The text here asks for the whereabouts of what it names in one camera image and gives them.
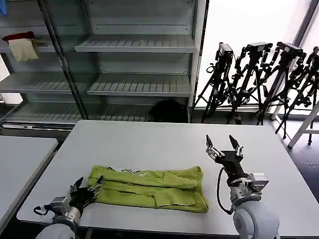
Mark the lime green shirt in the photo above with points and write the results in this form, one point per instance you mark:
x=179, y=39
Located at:
x=149, y=189

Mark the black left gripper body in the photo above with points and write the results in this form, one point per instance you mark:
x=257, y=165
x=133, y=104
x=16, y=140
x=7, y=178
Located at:
x=81, y=198

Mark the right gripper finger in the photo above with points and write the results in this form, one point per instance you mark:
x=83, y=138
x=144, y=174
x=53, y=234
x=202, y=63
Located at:
x=236, y=147
x=211, y=149

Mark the grey metal shelf unit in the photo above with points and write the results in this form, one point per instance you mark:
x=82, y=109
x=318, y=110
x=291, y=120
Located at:
x=139, y=62

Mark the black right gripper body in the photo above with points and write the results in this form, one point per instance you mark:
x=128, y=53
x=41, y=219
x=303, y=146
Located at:
x=231, y=164

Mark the black tripod with camera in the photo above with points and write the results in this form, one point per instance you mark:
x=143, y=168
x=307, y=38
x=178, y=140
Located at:
x=250, y=72
x=281, y=74
x=220, y=74
x=307, y=82

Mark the black bag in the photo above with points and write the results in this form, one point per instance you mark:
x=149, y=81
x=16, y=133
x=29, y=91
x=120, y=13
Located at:
x=169, y=110

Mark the white metal frame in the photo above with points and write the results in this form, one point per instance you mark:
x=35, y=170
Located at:
x=302, y=124

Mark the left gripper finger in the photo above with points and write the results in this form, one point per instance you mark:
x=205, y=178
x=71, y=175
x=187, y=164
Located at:
x=76, y=185
x=96, y=185

